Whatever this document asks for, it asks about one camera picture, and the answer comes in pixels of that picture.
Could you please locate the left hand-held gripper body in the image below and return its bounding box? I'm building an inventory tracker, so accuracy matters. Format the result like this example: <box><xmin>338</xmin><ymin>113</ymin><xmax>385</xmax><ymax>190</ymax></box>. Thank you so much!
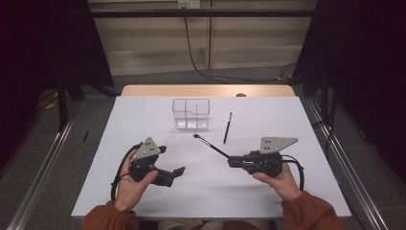
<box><xmin>128</xmin><ymin>137</ymin><xmax>176</xmax><ymax>188</ymax></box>

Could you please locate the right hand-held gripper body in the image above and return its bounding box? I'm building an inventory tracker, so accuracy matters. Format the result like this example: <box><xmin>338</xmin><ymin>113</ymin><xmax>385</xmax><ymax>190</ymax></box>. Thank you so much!
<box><xmin>242</xmin><ymin>137</ymin><xmax>299</xmax><ymax>178</ymax></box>

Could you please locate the black brush with silver ferrule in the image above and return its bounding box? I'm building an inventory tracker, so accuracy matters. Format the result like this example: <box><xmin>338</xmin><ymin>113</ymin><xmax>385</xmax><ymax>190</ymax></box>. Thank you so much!
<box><xmin>192</xmin><ymin>133</ymin><xmax>231</xmax><ymax>160</ymax></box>

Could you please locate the thin black makeup brush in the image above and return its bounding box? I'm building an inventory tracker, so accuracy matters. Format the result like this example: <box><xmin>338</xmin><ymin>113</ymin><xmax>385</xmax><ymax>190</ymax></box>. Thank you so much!
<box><xmin>222</xmin><ymin>111</ymin><xmax>233</xmax><ymax>145</ymax></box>

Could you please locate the clear plastic organizer box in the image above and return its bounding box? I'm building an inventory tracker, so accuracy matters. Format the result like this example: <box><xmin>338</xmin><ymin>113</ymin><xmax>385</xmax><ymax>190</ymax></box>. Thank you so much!
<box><xmin>171</xmin><ymin>98</ymin><xmax>211</xmax><ymax>131</ymax></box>

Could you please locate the person's right hand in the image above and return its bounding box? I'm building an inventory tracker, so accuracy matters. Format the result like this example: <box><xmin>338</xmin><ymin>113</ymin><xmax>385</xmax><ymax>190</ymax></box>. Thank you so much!
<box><xmin>252</xmin><ymin>161</ymin><xmax>305</xmax><ymax>203</ymax></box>

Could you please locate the person's left hand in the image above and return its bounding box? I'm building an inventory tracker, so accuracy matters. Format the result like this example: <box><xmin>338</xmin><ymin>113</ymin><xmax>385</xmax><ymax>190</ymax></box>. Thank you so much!
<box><xmin>114</xmin><ymin>152</ymin><xmax>160</xmax><ymax>214</ymax></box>

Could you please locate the white table cover sheet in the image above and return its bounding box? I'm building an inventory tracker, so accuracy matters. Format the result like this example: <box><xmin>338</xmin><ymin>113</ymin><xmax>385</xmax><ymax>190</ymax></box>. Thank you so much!
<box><xmin>70</xmin><ymin>95</ymin><xmax>352</xmax><ymax>219</ymax></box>

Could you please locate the black curtain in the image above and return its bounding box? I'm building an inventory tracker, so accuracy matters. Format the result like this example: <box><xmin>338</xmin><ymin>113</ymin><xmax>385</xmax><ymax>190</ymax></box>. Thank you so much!
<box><xmin>291</xmin><ymin>0</ymin><xmax>406</xmax><ymax>183</ymax></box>
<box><xmin>0</xmin><ymin>0</ymin><xmax>114</xmax><ymax>171</ymax></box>

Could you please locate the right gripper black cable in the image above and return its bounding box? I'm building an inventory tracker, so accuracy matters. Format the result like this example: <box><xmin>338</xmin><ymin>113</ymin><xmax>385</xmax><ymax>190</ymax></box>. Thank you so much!
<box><xmin>281</xmin><ymin>154</ymin><xmax>305</xmax><ymax>192</ymax></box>

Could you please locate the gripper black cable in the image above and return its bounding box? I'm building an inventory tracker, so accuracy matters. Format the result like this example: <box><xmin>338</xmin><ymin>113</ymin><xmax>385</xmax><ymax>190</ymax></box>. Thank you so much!
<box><xmin>281</xmin><ymin>154</ymin><xmax>305</xmax><ymax>192</ymax></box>
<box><xmin>109</xmin><ymin>143</ymin><xmax>143</xmax><ymax>202</ymax></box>

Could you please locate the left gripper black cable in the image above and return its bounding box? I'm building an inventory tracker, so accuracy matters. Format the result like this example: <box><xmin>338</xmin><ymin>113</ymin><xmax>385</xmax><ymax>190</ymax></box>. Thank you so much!
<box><xmin>109</xmin><ymin>143</ymin><xmax>143</xmax><ymax>202</ymax></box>

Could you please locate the aluminium floor rail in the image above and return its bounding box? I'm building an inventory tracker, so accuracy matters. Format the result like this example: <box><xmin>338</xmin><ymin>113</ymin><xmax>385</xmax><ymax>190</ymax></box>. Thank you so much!
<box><xmin>303</xmin><ymin>97</ymin><xmax>389</xmax><ymax>230</ymax></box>
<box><xmin>6</xmin><ymin>95</ymin><xmax>84</xmax><ymax>230</ymax></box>

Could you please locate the black metal stand post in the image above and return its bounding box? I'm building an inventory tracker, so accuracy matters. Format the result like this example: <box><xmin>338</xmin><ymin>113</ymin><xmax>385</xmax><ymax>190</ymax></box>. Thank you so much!
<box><xmin>320</xmin><ymin>63</ymin><xmax>329</xmax><ymax>119</ymax></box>
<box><xmin>56</xmin><ymin>76</ymin><xmax>70</xmax><ymax>132</ymax></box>

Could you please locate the long black wall cable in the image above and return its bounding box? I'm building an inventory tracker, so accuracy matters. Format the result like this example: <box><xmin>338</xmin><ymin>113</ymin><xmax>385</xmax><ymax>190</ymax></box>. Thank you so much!
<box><xmin>182</xmin><ymin>15</ymin><xmax>298</xmax><ymax>84</ymax></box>

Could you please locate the black horizontal frame bar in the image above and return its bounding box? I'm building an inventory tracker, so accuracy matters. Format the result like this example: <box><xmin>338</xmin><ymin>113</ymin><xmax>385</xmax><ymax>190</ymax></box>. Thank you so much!
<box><xmin>90</xmin><ymin>9</ymin><xmax>317</xmax><ymax>18</ymax></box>

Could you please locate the white wall outlet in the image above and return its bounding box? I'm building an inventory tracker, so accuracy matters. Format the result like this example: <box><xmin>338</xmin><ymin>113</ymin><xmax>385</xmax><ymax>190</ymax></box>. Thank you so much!
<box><xmin>177</xmin><ymin>0</ymin><xmax>201</xmax><ymax>10</ymax></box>

